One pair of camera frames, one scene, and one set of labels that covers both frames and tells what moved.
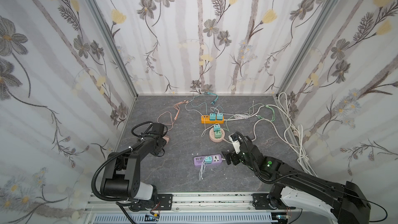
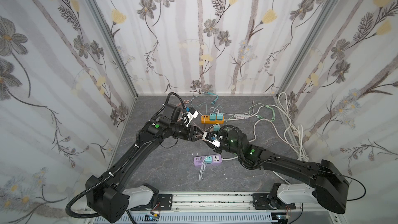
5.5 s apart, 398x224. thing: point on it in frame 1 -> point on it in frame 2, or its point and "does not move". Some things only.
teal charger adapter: (212, 116) does not move
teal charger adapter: (219, 116) does not move
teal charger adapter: (208, 159) does not move
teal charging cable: (209, 93) does not move
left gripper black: (160, 140) -> (192, 132)
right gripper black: (234, 155) -> (218, 138)
